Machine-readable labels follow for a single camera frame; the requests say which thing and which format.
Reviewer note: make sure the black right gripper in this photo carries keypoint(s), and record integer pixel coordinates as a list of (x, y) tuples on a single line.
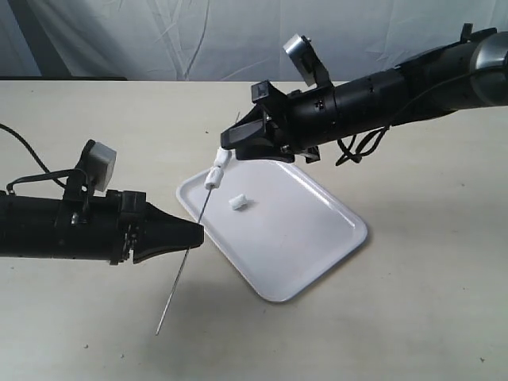
[(287, 126)]

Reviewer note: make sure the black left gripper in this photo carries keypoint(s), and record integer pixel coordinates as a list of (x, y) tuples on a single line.
[(109, 228)]

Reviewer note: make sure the white marshmallow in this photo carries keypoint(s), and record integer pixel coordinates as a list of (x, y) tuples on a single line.
[(238, 202), (222, 158)]

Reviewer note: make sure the white marshmallow handle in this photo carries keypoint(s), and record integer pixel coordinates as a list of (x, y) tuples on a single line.
[(214, 178)]

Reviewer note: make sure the thin metal skewer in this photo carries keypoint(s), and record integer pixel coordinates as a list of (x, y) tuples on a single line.
[(181, 268)]

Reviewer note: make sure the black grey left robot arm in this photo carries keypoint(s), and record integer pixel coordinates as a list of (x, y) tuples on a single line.
[(28, 227)]

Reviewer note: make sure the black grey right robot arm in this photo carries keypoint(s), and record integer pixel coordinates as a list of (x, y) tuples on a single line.
[(468, 74)]

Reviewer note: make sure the white rectangular plastic tray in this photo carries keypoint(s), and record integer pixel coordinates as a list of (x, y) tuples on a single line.
[(290, 234)]

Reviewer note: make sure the grey-white backdrop curtain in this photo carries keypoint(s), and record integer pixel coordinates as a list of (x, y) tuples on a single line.
[(226, 40)]

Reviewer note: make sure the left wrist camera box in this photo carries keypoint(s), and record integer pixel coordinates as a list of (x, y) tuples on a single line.
[(92, 172)]

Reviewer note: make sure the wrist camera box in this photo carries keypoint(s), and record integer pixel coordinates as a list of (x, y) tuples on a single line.
[(92, 172), (299, 49)]

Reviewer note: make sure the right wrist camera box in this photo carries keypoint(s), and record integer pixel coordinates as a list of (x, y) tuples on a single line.
[(299, 49)]

